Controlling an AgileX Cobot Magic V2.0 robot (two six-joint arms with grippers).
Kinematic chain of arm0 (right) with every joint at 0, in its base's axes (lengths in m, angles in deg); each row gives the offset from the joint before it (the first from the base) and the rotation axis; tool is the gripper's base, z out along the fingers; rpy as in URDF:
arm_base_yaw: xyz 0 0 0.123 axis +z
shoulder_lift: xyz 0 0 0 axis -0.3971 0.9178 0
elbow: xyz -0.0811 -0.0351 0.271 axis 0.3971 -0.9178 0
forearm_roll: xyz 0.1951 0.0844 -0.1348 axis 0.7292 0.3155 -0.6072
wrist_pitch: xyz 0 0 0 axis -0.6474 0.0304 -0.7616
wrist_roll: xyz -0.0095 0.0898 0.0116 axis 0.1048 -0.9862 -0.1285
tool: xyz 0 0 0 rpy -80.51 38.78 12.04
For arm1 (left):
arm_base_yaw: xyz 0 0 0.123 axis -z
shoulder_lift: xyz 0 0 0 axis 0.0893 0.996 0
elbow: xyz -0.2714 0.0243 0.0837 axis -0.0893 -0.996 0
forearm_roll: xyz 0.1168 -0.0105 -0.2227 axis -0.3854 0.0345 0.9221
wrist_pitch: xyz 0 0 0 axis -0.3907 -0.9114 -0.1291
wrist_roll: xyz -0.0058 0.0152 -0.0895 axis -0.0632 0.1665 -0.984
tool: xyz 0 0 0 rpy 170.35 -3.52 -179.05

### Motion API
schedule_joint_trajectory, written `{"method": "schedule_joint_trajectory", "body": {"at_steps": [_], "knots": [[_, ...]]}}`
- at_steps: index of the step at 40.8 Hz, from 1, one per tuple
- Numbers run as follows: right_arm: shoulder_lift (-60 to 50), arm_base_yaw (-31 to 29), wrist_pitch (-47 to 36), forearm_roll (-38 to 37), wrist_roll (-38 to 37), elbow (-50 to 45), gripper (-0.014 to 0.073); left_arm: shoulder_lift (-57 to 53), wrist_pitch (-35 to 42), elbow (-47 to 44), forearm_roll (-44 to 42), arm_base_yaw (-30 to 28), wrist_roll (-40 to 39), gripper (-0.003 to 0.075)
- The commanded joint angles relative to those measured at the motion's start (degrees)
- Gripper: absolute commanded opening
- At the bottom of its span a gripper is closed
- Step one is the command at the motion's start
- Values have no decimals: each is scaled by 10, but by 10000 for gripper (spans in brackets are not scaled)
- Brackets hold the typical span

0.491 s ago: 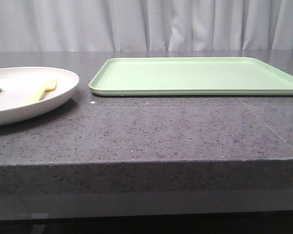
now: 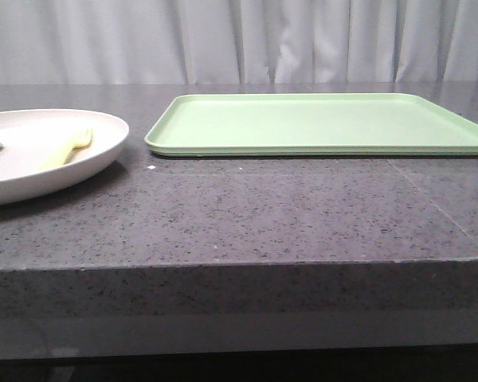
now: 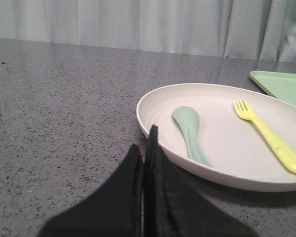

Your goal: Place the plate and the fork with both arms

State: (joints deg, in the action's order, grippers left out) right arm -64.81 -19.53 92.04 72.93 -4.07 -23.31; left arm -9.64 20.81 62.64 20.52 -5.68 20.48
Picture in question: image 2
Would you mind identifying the yellow plastic fork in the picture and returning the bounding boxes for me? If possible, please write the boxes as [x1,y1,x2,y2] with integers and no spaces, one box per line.
[37,127,92,171]

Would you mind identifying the beige round plate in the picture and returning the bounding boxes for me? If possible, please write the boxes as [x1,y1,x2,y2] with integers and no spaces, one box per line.
[0,109,129,205]

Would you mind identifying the light green plastic tray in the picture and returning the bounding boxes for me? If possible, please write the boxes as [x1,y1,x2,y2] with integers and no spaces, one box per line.
[144,93,478,157]

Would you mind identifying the white pleated curtain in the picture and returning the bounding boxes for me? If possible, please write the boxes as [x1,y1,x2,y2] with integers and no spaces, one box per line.
[0,1,478,85]

